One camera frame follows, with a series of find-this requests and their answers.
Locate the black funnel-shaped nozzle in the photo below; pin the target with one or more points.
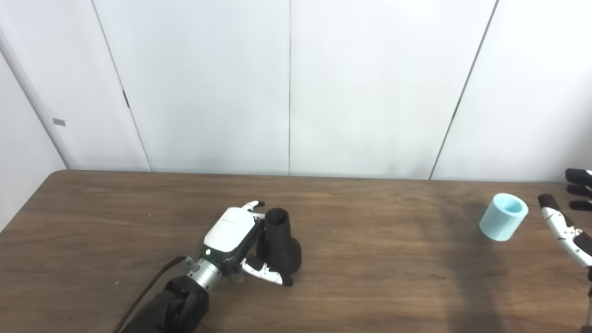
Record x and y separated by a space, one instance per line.
280 245

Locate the black wall panel hinge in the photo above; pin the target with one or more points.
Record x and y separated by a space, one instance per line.
126 99

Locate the white and black right hand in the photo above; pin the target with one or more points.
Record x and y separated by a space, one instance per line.
571 236

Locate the small gray wall label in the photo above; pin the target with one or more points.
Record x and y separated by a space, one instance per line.
58 122

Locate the white and black left hand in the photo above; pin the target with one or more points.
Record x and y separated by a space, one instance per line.
229 229

